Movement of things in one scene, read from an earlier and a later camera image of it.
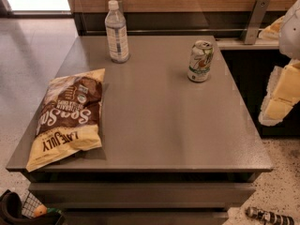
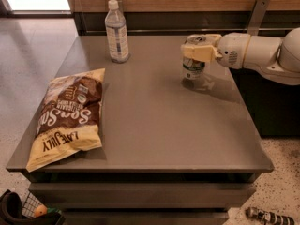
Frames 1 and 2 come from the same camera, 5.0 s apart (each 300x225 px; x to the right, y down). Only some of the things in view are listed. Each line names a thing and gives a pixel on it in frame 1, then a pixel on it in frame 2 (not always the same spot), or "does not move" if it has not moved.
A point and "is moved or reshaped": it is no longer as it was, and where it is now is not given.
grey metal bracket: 261,7 does not move
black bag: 11,213 does not move
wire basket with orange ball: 32,206 does not move
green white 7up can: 200,61 is moved or reshaped
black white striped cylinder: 268,217 does not move
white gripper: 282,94 -> 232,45
